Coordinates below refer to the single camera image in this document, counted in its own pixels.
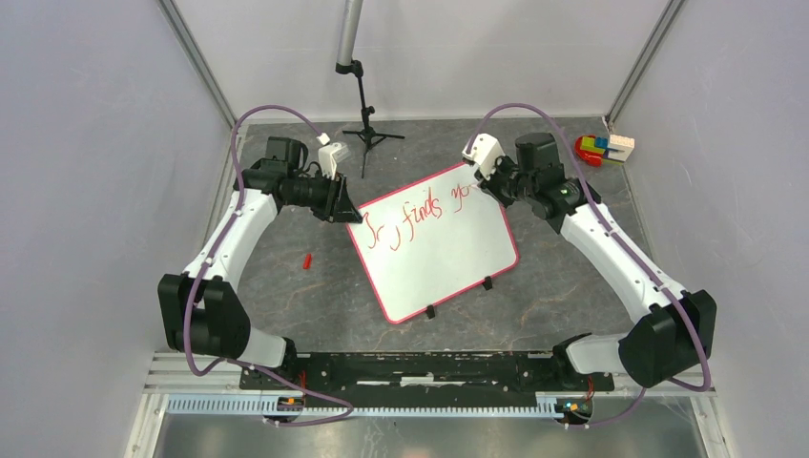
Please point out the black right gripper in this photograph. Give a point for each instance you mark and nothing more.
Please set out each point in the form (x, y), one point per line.
(491, 185)

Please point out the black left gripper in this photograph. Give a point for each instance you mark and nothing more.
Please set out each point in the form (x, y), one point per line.
(338, 205)

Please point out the pink-framed whiteboard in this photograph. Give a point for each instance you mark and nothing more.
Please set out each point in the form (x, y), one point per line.
(430, 241)

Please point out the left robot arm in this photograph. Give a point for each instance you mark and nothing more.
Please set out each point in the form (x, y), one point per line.
(200, 307)

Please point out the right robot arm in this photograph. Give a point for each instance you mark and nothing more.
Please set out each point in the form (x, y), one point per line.
(672, 334)

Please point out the colourful toy block stack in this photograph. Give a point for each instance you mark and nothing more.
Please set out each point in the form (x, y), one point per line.
(597, 150)

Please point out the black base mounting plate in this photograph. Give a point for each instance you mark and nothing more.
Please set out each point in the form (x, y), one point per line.
(447, 378)

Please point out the grey metal pole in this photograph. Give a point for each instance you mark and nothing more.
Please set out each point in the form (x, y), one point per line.
(350, 23)

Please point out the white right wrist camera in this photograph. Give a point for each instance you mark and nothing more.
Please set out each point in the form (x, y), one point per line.
(483, 152)

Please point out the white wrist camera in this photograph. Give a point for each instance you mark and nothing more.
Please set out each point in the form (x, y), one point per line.
(483, 152)
(330, 154)

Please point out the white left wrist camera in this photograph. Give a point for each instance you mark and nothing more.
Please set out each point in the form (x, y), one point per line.
(330, 154)

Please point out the black camera tripod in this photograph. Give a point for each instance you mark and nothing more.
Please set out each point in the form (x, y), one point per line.
(367, 134)

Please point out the blue slotted cable duct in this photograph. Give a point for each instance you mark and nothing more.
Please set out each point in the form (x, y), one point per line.
(285, 406)

